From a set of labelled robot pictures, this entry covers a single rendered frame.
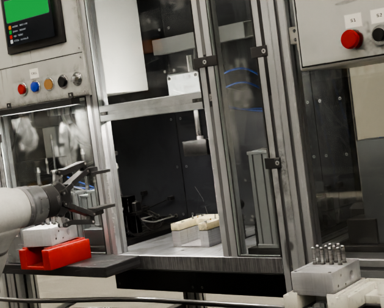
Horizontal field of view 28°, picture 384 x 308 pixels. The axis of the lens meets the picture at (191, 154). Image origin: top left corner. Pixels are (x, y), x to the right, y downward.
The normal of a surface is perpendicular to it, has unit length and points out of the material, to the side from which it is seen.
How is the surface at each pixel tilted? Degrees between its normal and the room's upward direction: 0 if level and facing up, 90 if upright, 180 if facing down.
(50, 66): 90
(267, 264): 90
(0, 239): 133
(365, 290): 90
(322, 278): 90
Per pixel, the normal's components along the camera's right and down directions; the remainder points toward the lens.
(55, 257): 0.78, -0.07
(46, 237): -0.43, 0.11
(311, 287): -0.61, 0.12
